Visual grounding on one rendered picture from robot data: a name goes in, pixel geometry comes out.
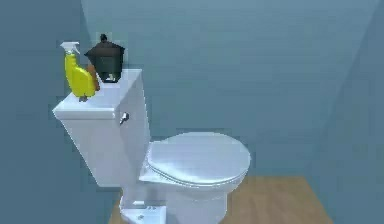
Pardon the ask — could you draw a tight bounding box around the white toilet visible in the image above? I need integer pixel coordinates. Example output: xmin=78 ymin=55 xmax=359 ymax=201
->
xmin=52 ymin=68 xmax=252 ymax=224

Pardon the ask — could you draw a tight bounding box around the black lantern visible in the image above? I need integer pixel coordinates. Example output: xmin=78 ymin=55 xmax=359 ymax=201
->
xmin=83 ymin=33 xmax=127 ymax=84

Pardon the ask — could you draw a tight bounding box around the yellow spray bottle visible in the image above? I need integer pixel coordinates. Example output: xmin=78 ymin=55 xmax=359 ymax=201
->
xmin=59 ymin=41 xmax=98 ymax=99

